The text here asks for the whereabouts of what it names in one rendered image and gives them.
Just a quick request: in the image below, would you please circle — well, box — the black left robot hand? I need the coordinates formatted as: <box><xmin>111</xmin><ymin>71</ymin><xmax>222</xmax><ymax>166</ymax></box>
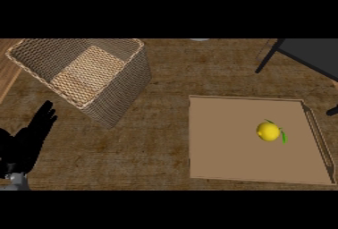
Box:
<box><xmin>0</xmin><ymin>100</ymin><xmax>59</xmax><ymax>180</ymax></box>

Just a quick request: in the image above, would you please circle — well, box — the yellow lemon with green leaf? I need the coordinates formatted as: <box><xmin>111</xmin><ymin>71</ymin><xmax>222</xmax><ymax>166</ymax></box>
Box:
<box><xmin>256</xmin><ymin>118</ymin><xmax>288</xmax><ymax>145</ymax></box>

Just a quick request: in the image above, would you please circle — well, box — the wooden plank panel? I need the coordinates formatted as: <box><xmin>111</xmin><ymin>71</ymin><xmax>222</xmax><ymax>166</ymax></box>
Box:
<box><xmin>0</xmin><ymin>38</ymin><xmax>24</xmax><ymax>104</ymax></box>

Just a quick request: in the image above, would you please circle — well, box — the woven wicker basket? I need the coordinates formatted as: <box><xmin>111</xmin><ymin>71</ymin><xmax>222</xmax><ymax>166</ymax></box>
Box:
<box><xmin>5</xmin><ymin>38</ymin><xmax>154</xmax><ymax>130</ymax></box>

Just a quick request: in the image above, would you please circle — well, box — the brown wooden tray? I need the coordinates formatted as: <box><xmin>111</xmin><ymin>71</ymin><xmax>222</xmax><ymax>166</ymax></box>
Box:
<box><xmin>188</xmin><ymin>94</ymin><xmax>338</xmax><ymax>186</ymax></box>

